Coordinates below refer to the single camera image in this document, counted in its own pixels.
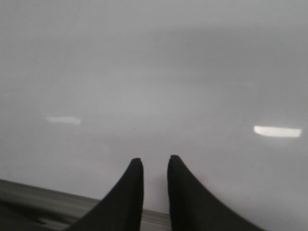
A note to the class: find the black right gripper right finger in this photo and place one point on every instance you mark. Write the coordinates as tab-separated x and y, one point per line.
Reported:
193	208

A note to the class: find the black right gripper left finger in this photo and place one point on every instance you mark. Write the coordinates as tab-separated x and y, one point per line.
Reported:
121	208

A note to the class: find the white whiteboard with aluminium frame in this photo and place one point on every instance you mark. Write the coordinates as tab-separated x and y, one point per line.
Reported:
87	85

